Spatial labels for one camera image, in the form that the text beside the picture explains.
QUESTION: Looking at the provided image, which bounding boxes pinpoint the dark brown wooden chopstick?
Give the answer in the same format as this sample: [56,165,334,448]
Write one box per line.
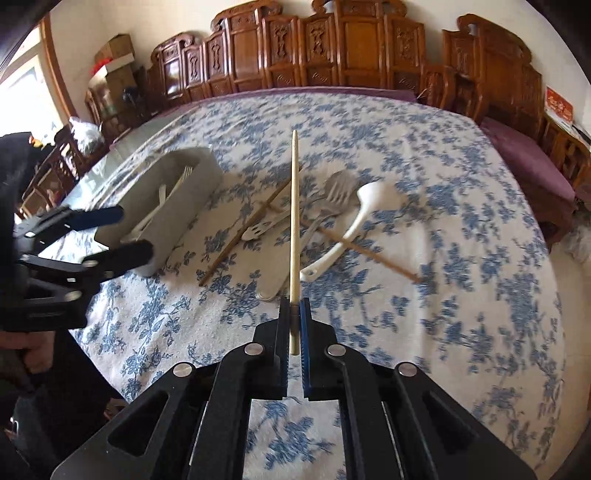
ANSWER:
[198,177,293,287]

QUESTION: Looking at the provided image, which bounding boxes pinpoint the light bamboo chopstick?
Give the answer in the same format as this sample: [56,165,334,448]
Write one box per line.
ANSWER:
[290,130,301,356]

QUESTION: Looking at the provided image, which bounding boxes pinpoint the cream plastic ladle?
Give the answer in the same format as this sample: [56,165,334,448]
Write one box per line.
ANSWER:
[300,181,409,283]

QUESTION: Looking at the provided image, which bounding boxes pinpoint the person left hand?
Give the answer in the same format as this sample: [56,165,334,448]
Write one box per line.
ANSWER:
[0,331,55,374]

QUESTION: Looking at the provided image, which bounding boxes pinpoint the dark wooden dining chair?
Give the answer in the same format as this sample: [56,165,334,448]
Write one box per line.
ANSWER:
[16,126,93,220]

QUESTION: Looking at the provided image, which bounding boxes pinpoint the grey metal tray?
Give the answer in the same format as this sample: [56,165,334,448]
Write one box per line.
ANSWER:
[94,147,223,277]

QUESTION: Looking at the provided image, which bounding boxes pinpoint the white plastic bag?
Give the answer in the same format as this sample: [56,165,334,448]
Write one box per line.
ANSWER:
[69,117,105,156]

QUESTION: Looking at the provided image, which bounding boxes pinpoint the stacked cardboard boxes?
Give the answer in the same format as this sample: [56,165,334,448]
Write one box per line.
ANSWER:
[85,34,143,131]

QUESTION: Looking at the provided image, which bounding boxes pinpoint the blue floral tablecloth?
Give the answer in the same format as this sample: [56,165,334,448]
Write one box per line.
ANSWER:
[38,91,569,480]

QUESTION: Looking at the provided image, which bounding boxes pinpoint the grey fluffy bag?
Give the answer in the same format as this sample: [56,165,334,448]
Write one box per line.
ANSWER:
[562,223,591,269]

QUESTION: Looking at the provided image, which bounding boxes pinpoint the purple armchair cushion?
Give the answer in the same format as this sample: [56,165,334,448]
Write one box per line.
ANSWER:
[480,117,575,202]

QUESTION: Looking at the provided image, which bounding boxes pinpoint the carved wooden long sofa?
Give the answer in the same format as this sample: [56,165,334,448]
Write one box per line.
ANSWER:
[146,1,455,109]

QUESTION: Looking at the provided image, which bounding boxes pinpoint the purple sofa cushion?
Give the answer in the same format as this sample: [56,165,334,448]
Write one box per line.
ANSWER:
[109,86,418,152]

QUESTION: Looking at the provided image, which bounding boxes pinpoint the red greeting card box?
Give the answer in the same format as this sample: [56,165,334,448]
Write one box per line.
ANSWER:
[545,86,574,125]

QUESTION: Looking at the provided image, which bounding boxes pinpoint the carved wooden armchair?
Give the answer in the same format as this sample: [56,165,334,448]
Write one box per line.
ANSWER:
[420,13,590,190]

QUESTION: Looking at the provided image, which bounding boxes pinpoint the wooden window frame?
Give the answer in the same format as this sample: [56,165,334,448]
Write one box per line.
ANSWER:
[38,13,77,123]

